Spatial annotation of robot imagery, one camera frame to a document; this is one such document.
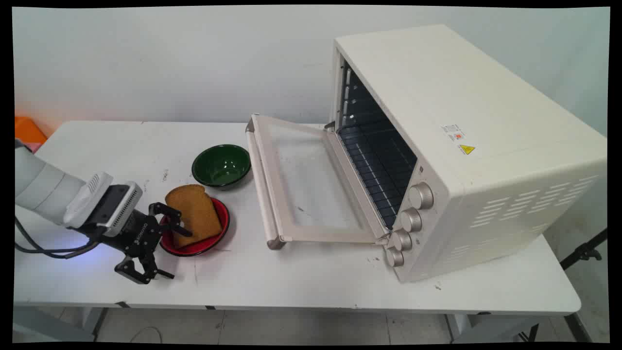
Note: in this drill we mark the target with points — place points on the silver oven knob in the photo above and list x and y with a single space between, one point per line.
402 240
394 256
421 196
411 219

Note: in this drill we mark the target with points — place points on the orange box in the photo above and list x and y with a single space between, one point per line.
28 130

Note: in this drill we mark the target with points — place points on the cream toaster oven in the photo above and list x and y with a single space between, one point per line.
486 160

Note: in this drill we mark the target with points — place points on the red plate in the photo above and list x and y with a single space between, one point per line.
216 230

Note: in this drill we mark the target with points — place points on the glass oven door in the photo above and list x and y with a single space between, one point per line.
303 182

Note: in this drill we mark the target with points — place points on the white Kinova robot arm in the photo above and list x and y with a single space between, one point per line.
41 187

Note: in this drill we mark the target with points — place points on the black tripod stand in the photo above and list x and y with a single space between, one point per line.
583 253

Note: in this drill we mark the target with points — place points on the yellow warning sticker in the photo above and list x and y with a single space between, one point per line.
467 149

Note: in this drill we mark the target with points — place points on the brown bread slice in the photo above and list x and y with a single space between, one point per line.
194 214

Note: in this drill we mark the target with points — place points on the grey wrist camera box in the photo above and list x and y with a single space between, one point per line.
114 207

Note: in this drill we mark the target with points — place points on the green bowl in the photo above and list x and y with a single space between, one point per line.
221 165

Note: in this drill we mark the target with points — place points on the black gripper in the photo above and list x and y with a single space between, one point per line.
135 233

